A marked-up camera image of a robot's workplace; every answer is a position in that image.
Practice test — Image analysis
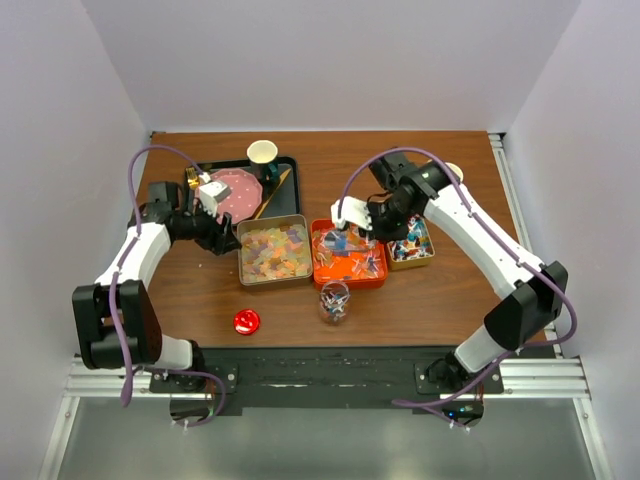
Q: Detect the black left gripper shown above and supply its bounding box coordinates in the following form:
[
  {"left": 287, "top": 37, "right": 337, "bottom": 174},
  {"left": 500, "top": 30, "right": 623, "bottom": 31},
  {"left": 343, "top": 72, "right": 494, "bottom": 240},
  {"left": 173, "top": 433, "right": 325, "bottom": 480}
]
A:
[{"left": 176, "top": 197, "right": 241, "bottom": 255}]

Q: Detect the gold tin of lollipops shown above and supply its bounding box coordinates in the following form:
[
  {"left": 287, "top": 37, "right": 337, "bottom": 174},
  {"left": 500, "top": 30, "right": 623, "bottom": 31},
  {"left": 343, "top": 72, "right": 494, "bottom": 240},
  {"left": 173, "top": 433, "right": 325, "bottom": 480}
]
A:
[{"left": 386, "top": 215, "right": 435, "bottom": 271}]

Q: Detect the brown tin of gummies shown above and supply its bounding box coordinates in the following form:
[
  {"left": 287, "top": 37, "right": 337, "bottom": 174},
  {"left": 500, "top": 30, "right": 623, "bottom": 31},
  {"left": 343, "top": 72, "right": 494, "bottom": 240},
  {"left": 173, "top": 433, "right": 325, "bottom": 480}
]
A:
[{"left": 237, "top": 214, "right": 313, "bottom": 290}]

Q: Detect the orange tin of lollipops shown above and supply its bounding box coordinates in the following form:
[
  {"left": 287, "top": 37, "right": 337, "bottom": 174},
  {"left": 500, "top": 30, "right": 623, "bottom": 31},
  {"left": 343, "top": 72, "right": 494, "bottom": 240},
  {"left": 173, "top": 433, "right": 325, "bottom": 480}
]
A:
[{"left": 311, "top": 219, "right": 389, "bottom": 290}]

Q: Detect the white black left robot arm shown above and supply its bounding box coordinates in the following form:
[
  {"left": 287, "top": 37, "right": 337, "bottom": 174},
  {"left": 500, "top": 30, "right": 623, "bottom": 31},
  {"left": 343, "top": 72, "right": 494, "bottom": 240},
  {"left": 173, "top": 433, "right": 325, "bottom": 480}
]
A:
[{"left": 72, "top": 180, "right": 239, "bottom": 399}]

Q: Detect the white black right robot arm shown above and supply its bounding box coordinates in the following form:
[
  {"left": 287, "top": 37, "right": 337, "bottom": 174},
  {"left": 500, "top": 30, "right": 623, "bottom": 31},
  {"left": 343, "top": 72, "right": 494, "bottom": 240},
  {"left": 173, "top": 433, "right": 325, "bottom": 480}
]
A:
[{"left": 367, "top": 148, "right": 568, "bottom": 393}]

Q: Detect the pink polka dot plate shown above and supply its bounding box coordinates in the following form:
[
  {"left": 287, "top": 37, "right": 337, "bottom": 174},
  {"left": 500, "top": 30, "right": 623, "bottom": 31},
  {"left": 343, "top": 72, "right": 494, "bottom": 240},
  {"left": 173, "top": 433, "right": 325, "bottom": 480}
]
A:
[{"left": 209, "top": 168, "right": 263, "bottom": 225}]

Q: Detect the gold fork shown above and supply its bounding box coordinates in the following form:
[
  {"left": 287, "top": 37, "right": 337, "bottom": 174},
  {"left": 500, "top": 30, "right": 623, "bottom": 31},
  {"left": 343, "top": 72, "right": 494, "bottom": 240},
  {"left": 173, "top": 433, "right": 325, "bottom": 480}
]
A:
[{"left": 185, "top": 167, "right": 200, "bottom": 191}]

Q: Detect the black rectangular tray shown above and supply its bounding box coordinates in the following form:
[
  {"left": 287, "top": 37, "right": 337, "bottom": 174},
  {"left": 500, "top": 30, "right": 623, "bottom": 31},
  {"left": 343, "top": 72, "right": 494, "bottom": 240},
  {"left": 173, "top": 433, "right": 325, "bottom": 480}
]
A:
[{"left": 198, "top": 156, "right": 301, "bottom": 218}]

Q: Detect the yellow mug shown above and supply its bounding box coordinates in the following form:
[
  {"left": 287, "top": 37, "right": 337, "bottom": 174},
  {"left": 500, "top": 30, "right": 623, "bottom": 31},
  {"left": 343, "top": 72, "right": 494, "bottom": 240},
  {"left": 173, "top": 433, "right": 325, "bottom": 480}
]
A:
[{"left": 446, "top": 162, "right": 464, "bottom": 182}]

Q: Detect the gold knife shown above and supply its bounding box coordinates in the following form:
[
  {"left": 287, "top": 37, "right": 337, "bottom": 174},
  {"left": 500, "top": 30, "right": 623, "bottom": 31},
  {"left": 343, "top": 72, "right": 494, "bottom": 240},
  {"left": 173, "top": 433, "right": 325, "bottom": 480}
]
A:
[{"left": 254, "top": 168, "right": 292, "bottom": 219}]

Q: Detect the red jar lid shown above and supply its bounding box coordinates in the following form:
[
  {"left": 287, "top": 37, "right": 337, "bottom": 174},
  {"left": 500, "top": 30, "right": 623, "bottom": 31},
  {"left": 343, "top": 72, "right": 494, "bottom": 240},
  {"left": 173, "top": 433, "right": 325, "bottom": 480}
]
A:
[{"left": 233, "top": 309, "right": 261, "bottom": 336}]

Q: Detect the dark green white mug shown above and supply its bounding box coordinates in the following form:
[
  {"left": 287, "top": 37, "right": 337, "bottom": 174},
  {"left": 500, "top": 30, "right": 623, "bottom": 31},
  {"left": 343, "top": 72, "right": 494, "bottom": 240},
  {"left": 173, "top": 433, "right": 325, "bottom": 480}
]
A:
[{"left": 246, "top": 140, "right": 279, "bottom": 185}]

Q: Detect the clear glass jar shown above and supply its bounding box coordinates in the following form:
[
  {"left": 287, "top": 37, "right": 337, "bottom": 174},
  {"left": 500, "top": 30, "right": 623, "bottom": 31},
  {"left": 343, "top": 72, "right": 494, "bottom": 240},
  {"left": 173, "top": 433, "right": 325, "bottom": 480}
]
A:
[{"left": 319, "top": 280, "right": 351, "bottom": 325}]

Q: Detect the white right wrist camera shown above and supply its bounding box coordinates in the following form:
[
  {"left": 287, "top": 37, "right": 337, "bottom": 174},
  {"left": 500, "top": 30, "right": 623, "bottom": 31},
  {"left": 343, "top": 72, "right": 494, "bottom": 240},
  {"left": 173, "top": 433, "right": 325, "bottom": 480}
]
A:
[{"left": 330, "top": 196, "right": 373, "bottom": 231}]

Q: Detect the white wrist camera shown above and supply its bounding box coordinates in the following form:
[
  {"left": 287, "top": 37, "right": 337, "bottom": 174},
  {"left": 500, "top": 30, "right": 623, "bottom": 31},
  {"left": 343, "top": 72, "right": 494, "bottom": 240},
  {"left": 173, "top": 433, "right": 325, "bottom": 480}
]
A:
[
  {"left": 330, "top": 196, "right": 373, "bottom": 231},
  {"left": 196, "top": 173, "right": 232, "bottom": 218}
]

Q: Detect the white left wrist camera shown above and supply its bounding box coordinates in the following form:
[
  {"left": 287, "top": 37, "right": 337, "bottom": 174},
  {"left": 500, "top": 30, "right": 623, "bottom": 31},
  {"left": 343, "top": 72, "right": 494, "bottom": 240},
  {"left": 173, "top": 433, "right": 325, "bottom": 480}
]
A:
[{"left": 196, "top": 173, "right": 232, "bottom": 218}]

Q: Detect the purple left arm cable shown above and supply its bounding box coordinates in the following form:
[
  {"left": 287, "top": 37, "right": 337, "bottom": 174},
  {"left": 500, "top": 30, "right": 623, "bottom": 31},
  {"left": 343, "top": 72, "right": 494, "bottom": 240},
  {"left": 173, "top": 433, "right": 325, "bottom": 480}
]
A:
[{"left": 108, "top": 145, "right": 229, "bottom": 428}]

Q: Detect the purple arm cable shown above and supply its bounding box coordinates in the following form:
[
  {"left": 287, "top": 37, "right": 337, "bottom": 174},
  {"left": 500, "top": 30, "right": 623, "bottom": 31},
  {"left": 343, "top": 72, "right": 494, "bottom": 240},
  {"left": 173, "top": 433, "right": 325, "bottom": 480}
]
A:
[
  {"left": 108, "top": 145, "right": 229, "bottom": 428},
  {"left": 342, "top": 146, "right": 579, "bottom": 429}
]

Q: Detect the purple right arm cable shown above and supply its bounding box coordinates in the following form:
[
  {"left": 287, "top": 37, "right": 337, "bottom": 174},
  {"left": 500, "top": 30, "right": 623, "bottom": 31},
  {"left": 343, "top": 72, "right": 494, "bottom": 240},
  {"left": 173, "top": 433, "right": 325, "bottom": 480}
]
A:
[{"left": 342, "top": 146, "right": 579, "bottom": 429}]

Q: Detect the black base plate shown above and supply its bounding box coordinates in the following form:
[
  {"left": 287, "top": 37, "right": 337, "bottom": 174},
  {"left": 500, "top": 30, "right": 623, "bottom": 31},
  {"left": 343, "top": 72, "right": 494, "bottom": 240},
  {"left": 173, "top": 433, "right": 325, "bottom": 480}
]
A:
[{"left": 148, "top": 345, "right": 504, "bottom": 419}]

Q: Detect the aluminium frame rail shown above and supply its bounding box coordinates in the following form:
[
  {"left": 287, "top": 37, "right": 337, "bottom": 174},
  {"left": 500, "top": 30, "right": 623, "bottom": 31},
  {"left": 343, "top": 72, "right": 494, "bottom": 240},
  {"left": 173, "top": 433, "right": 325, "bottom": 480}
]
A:
[{"left": 63, "top": 357, "right": 591, "bottom": 399}]

